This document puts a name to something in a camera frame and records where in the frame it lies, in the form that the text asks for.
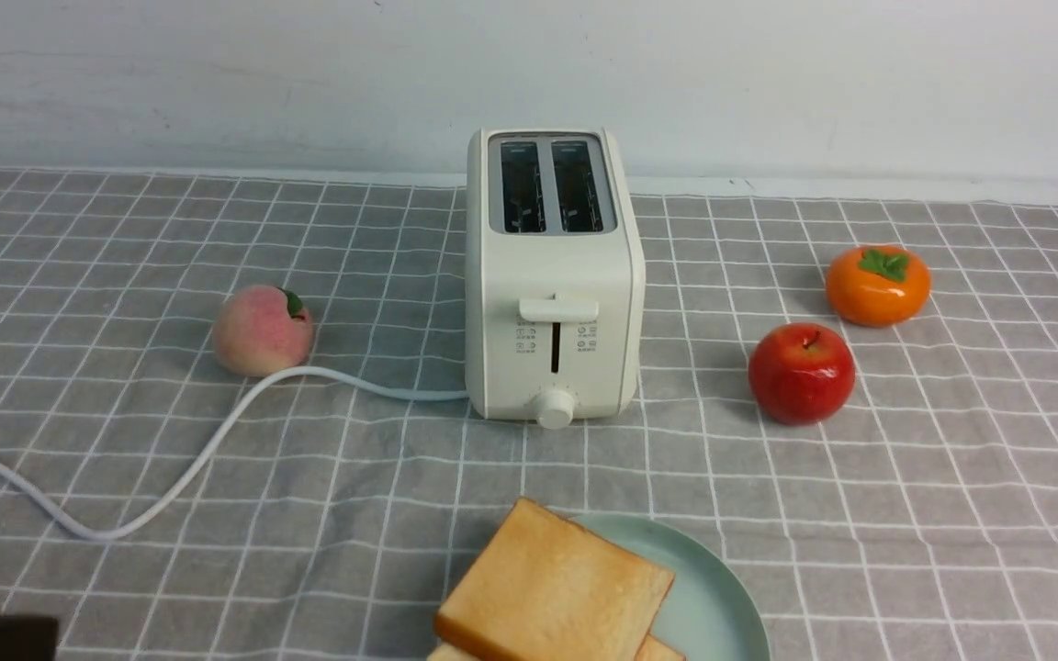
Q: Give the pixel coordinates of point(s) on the toast slice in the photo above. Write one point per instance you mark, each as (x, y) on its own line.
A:
(651, 650)
(546, 588)

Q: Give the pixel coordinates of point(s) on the grey checked tablecloth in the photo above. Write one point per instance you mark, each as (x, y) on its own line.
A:
(919, 522)

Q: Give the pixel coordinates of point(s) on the pink peach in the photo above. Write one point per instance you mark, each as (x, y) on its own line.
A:
(262, 330)

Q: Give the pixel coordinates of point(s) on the white two-slot toaster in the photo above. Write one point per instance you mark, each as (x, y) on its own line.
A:
(555, 277)

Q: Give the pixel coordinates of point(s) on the light green plate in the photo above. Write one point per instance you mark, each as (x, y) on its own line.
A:
(708, 614)

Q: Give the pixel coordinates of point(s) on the red apple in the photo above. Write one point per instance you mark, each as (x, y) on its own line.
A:
(801, 373)

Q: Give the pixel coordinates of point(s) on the orange persimmon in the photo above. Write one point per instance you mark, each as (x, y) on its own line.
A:
(877, 285)

